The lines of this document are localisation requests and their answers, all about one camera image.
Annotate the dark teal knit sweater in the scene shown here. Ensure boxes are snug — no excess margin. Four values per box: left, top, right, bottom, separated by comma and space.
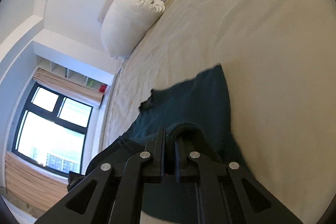
86, 65, 248, 223

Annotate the black framed window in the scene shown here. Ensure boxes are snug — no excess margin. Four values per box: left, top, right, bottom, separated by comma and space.
11, 84, 93, 176

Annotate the red box on shelf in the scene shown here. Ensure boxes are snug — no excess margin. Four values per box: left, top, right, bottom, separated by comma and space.
99, 84, 108, 93

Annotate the beige roller blind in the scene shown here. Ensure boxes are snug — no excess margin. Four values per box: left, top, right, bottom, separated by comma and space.
33, 68, 104, 108

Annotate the white pillow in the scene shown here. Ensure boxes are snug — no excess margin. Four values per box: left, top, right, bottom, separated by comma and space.
101, 0, 165, 59

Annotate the beige bed sheet mattress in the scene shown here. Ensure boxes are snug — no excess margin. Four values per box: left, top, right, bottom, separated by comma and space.
102, 0, 335, 223

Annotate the white wall shelf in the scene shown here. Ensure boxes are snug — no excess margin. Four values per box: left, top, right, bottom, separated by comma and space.
36, 55, 109, 92

